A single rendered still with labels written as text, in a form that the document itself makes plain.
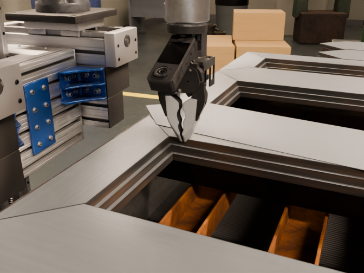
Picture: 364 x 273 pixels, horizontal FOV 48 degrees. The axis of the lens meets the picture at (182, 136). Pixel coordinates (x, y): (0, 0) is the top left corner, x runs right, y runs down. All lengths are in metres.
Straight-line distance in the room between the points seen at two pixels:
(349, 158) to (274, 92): 0.46
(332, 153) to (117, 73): 0.68
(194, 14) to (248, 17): 3.83
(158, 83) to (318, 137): 0.34
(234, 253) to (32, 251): 0.23
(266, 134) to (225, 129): 0.08
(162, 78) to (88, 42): 0.54
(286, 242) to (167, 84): 0.38
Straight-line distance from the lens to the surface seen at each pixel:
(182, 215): 0.86
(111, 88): 1.18
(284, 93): 1.15
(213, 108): 0.94
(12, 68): 0.81
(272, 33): 4.56
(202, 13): 0.70
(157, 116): 0.88
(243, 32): 4.53
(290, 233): 0.84
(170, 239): 0.50
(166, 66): 0.65
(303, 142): 0.78
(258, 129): 0.83
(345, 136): 0.84
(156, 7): 7.45
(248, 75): 1.25
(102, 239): 0.51
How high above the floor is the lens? 1.16
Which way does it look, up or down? 23 degrees down
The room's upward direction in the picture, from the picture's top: straight up
